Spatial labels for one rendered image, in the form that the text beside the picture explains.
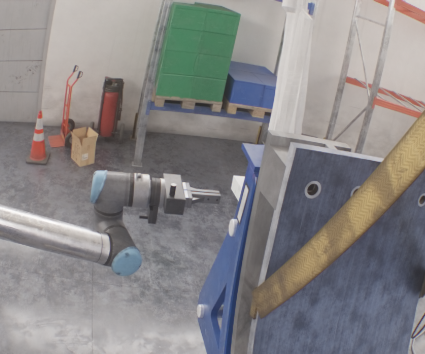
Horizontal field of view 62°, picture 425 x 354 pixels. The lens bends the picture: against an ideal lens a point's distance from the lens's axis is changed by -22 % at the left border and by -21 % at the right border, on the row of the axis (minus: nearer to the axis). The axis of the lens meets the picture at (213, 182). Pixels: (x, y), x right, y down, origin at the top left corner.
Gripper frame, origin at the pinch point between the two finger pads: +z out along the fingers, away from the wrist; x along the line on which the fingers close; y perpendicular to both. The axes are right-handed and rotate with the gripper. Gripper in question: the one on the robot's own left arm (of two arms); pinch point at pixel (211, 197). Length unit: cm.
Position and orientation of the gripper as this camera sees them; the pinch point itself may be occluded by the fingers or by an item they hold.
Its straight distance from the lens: 120.8
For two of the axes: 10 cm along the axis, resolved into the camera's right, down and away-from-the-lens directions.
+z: 9.7, 0.9, 2.4
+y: 1.9, -8.6, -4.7
